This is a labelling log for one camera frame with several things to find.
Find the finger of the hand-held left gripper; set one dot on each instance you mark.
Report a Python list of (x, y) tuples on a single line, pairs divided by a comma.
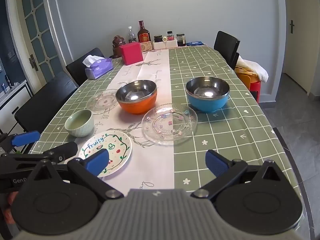
[(65, 150), (25, 138)]

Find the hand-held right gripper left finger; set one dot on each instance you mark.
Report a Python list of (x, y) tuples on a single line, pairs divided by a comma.
[(96, 162)]

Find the clear plastic bottle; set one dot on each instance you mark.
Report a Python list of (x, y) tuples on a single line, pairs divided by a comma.
[(131, 36)]

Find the person's left hand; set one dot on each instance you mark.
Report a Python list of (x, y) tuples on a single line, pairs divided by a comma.
[(11, 197)]

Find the purple tissue box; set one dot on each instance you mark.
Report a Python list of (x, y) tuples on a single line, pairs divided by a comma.
[(100, 68)]

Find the liquor bottle with red label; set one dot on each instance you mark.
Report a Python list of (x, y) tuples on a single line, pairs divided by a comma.
[(143, 36)]

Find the glass pane door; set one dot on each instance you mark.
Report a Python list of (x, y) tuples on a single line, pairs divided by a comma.
[(37, 30)]

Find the white box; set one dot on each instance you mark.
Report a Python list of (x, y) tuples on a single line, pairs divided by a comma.
[(160, 45)]

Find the blue packet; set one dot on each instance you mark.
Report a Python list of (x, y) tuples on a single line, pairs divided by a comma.
[(196, 43)]

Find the orange steel bowl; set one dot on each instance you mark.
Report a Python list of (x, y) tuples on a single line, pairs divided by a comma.
[(140, 105)]

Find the cream door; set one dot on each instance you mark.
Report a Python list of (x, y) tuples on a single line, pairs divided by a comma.
[(300, 50)]

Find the white cloth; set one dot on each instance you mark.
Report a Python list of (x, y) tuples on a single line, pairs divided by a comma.
[(255, 70)]

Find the black jar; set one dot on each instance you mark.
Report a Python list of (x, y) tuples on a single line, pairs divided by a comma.
[(157, 39)]

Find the white cabinet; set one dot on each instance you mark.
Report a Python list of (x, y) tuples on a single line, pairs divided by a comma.
[(12, 105)]

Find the pale deer print table runner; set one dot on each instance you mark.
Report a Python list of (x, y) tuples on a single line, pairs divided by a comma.
[(152, 80)]

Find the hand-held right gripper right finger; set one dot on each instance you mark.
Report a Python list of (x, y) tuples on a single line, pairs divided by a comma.
[(216, 163)]

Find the small ink bottle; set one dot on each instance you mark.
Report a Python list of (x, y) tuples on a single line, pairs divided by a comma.
[(170, 37)]

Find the red stool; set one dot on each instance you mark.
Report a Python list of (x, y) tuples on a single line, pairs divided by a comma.
[(255, 87)]

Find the blue steel bowl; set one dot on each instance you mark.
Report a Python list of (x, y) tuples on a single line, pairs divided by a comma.
[(207, 103)]

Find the pink box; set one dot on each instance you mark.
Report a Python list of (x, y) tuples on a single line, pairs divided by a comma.
[(131, 53)]

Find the black chair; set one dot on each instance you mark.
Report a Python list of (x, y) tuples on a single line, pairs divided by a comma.
[(80, 67), (45, 100), (226, 45)]

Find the dark glass jar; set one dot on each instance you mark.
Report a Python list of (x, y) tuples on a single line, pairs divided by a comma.
[(180, 40)]

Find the orange stool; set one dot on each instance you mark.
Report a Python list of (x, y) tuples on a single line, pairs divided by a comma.
[(243, 80)]

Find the white fruit print plate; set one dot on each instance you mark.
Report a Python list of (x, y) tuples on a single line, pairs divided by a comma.
[(117, 145)]

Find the pale green ceramic cup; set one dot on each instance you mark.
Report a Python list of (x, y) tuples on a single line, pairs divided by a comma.
[(80, 128)]

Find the small glass plate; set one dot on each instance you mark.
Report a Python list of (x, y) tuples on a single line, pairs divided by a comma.
[(100, 102)]

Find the beige wooden box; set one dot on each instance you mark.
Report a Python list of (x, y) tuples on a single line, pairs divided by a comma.
[(147, 47)]

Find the large flowered glass plate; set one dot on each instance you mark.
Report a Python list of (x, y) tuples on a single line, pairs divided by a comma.
[(170, 125)]

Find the brown figurine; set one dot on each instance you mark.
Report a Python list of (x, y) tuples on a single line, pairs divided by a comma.
[(117, 42)]

